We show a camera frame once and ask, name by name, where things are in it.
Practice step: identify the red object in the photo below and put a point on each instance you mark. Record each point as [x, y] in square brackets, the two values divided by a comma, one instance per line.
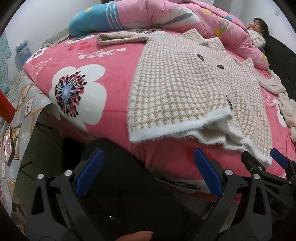
[7, 106]

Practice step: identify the white fluffy blanket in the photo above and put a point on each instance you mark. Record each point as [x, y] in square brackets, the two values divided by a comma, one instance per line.
[288, 109]

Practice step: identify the light teal cushion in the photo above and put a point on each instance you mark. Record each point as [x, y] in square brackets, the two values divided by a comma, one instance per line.
[3, 60]

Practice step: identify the grey pillow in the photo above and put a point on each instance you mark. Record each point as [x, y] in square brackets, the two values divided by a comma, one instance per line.
[56, 37]

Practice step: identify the beige white knitted sweater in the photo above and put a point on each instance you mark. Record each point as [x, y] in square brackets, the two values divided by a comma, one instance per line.
[173, 81]

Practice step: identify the pink floral bed sheet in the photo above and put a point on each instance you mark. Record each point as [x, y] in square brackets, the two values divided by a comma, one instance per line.
[111, 109]

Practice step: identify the person's foot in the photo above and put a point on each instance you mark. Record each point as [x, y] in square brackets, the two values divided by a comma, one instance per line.
[138, 236]

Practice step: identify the pink printed quilt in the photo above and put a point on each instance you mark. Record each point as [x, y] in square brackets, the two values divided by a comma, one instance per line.
[161, 14]

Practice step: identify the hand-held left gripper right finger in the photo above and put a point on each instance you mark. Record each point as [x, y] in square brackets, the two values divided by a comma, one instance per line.
[208, 172]

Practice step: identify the plastic water bottle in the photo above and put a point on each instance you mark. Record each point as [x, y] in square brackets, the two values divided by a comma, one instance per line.
[23, 52]

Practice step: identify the black headboard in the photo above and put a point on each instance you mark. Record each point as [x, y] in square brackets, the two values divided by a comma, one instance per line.
[282, 60]

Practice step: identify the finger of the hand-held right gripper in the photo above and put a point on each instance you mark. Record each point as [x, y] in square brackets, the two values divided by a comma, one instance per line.
[252, 161]
[278, 157]

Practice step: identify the person's black trouser leg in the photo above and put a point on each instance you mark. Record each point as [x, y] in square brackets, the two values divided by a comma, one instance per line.
[129, 185]

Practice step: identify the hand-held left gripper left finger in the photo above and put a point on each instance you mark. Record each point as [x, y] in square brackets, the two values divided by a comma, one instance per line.
[89, 173]

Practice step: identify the smartphone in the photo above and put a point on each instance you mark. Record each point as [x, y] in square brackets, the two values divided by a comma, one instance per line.
[9, 146]

